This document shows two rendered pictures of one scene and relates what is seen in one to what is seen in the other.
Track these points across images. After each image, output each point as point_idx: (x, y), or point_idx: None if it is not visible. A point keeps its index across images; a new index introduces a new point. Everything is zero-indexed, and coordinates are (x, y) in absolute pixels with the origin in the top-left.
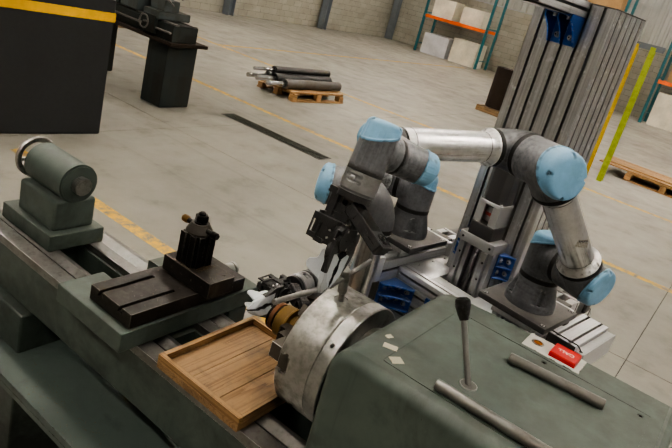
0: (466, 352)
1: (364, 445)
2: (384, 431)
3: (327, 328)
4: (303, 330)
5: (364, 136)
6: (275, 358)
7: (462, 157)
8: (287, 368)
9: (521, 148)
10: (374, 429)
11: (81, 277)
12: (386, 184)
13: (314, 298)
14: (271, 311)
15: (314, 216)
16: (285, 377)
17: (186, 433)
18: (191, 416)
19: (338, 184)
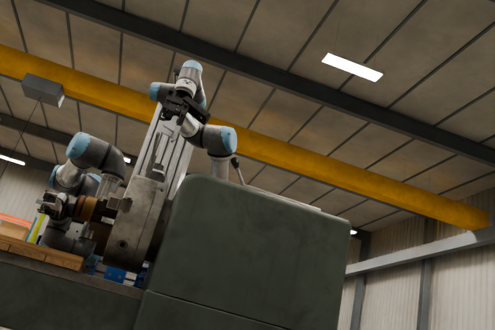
0: (243, 182)
1: (213, 225)
2: (227, 211)
3: (152, 183)
4: (138, 184)
5: (189, 65)
6: (113, 208)
7: (187, 121)
8: (131, 207)
9: (208, 127)
10: (220, 211)
11: None
12: (78, 180)
13: (62, 229)
14: (80, 197)
15: (166, 99)
16: (129, 214)
17: (1, 302)
18: (12, 281)
19: (94, 141)
